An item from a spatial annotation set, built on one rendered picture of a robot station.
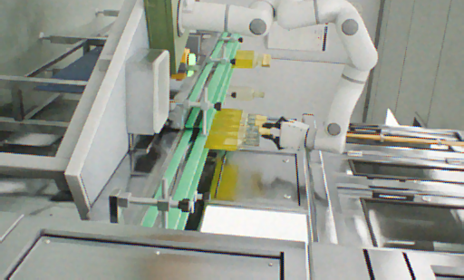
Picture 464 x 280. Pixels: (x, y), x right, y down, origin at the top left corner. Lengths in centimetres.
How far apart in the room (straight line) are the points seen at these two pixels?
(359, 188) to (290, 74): 598
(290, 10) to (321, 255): 103
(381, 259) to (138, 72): 89
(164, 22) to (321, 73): 629
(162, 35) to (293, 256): 105
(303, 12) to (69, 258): 115
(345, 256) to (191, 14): 111
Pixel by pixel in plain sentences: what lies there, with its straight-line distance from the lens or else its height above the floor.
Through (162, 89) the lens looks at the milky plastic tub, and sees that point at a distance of 164.
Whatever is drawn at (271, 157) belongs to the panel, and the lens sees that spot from 199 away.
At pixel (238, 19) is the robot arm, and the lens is 172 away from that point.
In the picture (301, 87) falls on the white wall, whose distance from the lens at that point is 790.
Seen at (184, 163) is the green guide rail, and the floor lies 93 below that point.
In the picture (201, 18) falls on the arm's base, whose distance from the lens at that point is 174.
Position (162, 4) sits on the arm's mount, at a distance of 164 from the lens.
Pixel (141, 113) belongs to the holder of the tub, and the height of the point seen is 80.
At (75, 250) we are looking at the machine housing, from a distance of 87.
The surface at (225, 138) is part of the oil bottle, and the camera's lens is 177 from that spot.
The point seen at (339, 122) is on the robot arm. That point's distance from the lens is 175.
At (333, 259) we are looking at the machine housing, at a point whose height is 128.
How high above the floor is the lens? 115
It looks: 3 degrees down
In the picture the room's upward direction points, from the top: 95 degrees clockwise
